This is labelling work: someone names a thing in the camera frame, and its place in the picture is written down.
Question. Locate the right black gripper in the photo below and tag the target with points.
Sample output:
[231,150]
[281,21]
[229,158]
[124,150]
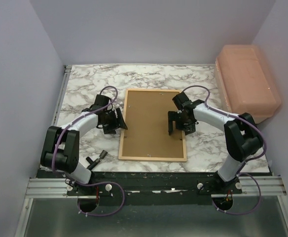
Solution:
[172,115]

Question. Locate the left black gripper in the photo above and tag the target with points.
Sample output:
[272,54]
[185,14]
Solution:
[121,122]

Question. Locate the brown cardboard backing board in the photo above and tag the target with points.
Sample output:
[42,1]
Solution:
[149,123]

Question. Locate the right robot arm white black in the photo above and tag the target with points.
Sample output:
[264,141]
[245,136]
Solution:
[242,137]

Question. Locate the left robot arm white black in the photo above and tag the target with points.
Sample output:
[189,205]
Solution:
[61,145]

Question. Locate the translucent pink plastic box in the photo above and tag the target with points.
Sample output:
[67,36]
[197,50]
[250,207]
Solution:
[245,82]

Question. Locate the black T-handle tool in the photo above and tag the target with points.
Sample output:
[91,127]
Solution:
[94,163]

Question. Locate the black mounting base rail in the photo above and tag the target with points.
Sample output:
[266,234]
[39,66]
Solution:
[154,188]

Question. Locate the aluminium extrusion rail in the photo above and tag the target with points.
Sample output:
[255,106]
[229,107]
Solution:
[46,188]

